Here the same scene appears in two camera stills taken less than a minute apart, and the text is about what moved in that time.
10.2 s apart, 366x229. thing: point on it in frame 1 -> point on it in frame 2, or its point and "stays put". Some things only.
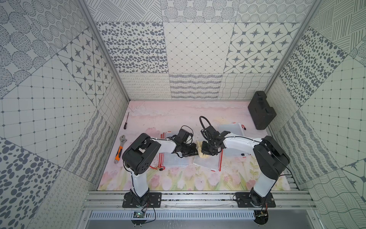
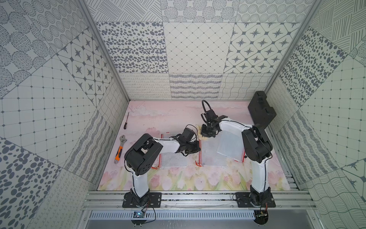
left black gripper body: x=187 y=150 stays put
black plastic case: x=261 y=113 stays put
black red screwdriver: x=125 y=125 stays put
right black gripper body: x=209 y=148 -> x=208 y=131
